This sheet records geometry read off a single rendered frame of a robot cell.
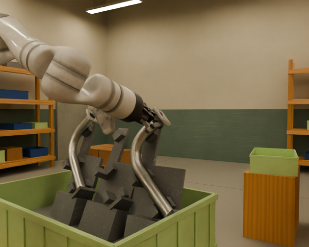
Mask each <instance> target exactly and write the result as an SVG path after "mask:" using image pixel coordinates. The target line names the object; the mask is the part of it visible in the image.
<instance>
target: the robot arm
mask: <svg viewBox="0 0 309 247"><path fill-rule="evenodd" d="M14 59H16V60H17V62H18V63H19V64H20V65H21V66H22V67H23V68H24V69H26V70H27V71H29V72H30V73H31V74H33V75H34V76H36V77H37V78H40V79H41V89H42V91H43V93H44V94H45V95H46V96H47V97H48V98H50V99H52V100H54V101H57V102H61V103H68V104H84V105H89V106H92V107H93V114H94V115H95V117H96V119H97V121H98V123H99V125H100V126H101V129H102V131H103V133H104V134H105V135H108V136H112V135H113V134H114V132H115V121H116V119H119V120H122V121H124V122H127V123H129V122H134V121H135V122H137V123H139V124H142V125H144V126H145V127H146V128H145V132H146V133H148V134H149V133H152V132H155V130H156V129H159V130H161V129H162V128H163V127H164V125H165V124H164V123H163V122H161V121H159V120H158V119H156V118H155V117H154V116H155V115H156V113H155V112H153V111H151V109H150V108H148V107H147V105H146V103H145V102H143V100H142V98H141V97H140V96H139V95H138V94H137V93H135V92H134V91H132V90H130V89H128V88H127V87H125V86H123V85H121V84H118V83H116V82H114V81H113V80H111V79H109V78H107V77H106V76H104V75H102V74H93V75H91V76H90V77H88V76H89V74H90V72H91V69H92V64H91V61H90V59H89V57H88V56H87V55H86V54H85V53H84V52H82V51H80V50H78V49H76V48H73V47H67V46H50V45H48V44H46V43H44V42H42V41H40V40H39V39H37V38H36V37H34V36H33V35H32V34H31V33H30V32H29V31H28V30H27V29H26V28H25V27H24V26H22V25H21V24H20V23H19V22H18V21H17V20H16V19H15V18H14V17H12V16H10V15H7V14H3V13H0V65H2V64H5V63H7V62H9V61H11V60H14ZM151 121H152V122H151ZM150 122H151V123H150Z"/></svg>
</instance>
